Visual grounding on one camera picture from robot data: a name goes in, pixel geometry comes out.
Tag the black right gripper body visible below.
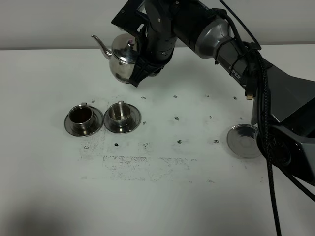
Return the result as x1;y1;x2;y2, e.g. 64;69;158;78
140;0;177;65

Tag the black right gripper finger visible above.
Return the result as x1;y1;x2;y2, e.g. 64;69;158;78
129;56;164;87

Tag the stainless steel teapot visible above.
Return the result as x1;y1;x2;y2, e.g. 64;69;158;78
91;33;138;84

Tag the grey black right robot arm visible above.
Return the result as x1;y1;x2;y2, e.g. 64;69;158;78
126;0;315;184

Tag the steel saucer near teapot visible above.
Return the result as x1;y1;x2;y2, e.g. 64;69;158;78
103;103;141;134

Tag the steel teacup near teapot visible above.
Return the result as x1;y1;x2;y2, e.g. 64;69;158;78
107;101;131;128

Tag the steel saucer far side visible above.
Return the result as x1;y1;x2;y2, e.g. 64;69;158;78
64;106;103;137

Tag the steel teacup far side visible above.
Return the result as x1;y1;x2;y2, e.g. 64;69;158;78
68;103;94;130

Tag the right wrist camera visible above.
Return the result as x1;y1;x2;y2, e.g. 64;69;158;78
111;0;149;37

